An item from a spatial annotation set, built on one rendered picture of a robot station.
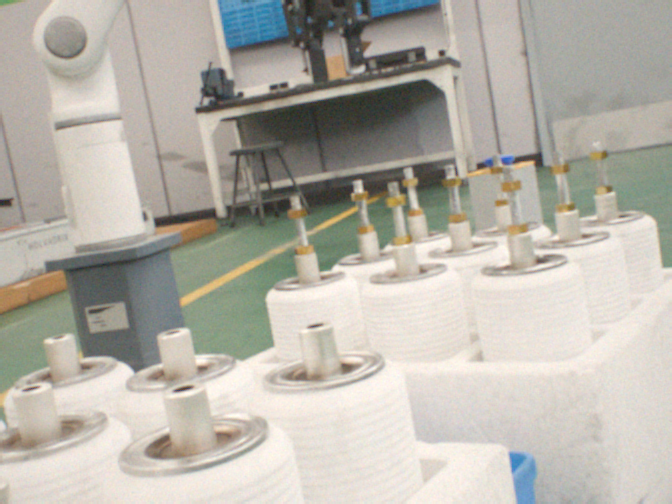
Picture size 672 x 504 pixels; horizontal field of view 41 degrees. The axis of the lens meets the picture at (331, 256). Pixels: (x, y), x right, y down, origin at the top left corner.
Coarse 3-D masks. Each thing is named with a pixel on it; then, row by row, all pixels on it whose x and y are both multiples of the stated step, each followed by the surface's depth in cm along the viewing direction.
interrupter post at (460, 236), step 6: (468, 222) 95; (450, 228) 95; (456, 228) 94; (462, 228) 94; (468, 228) 94; (450, 234) 95; (456, 234) 94; (462, 234) 94; (468, 234) 94; (450, 240) 95; (456, 240) 94; (462, 240) 94; (468, 240) 94; (456, 246) 94; (462, 246) 94; (468, 246) 94
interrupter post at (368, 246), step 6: (360, 234) 101; (366, 234) 101; (372, 234) 101; (360, 240) 101; (366, 240) 101; (372, 240) 101; (360, 246) 102; (366, 246) 101; (372, 246) 101; (360, 252) 102; (366, 252) 101; (372, 252) 101; (378, 252) 102; (360, 258) 102; (366, 258) 101; (372, 258) 101
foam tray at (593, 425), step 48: (624, 336) 77; (432, 384) 78; (480, 384) 75; (528, 384) 72; (576, 384) 70; (624, 384) 75; (432, 432) 79; (480, 432) 76; (528, 432) 73; (576, 432) 71; (624, 432) 74; (576, 480) 72; (624, 480) 73
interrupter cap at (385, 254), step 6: (384, 252) 104; (390, 252) 103; (348, 258) 104; (354, 258) 104; (378, 258) 99; (384, 258) 99; (390, 258) 99; (342, 264) 101; (348, 264) 100; (354, 264) 99; (360, 264) 99; (366, 264) 99
